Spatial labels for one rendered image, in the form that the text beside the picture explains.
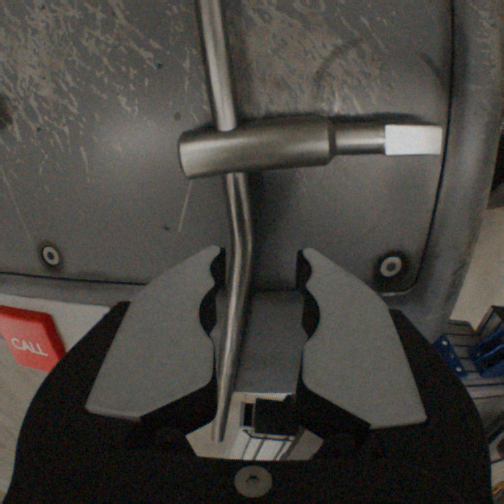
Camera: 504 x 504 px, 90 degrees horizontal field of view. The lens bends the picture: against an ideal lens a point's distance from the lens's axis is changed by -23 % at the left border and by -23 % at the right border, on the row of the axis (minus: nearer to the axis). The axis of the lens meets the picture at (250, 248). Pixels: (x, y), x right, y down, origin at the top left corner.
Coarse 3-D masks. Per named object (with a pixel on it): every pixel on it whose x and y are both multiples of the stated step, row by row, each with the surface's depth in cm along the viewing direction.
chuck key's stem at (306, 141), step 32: (256, 128) 12; (288, 128) 12; (320, 128) 12; (352, 128) 12; (384, 128) 12; (416, 128) 12; (192, 160) 13; (224, 160) 13; (256, 160) 13; (288, 160) 13; (320, 160) 13
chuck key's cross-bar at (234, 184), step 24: (216, 0) 10; (216, 24) 10; (216, 48) 11; (216, 72) 11; (216, 96) 12; (216, 120) 12; (240, 120) 13; (240, 192) 14; (240, 216) 14; (240, 240) 15; (240, 264) 16; (240, 288) 16; (240, 312) 17; (240, 336) 18; (216, 432) 24
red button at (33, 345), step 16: (0, 320) 19; (16, 320) 19; (32, 320) 19; (48, 320) 20; (16, 336) 20; (32, 336) 20; (48, 336) 20; (16, 352) 21; (32, 352) 21; (48, 352) 20; (64, 352) 21; (48, 368) 21
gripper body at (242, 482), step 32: (160, 448) 5; (192, 448) 5; (320, 448) 5; (352, 448) 5; (64, 480) 4; (96, 480) 4; (128, 480) 4; (160, 480) 4; (192, 480) 4; (224, 480) 4; (256, 480) 4; (288, 480) 4; (320, 480) 4; (352, 480) 4; (384, 480) 4; (416, 480) 4
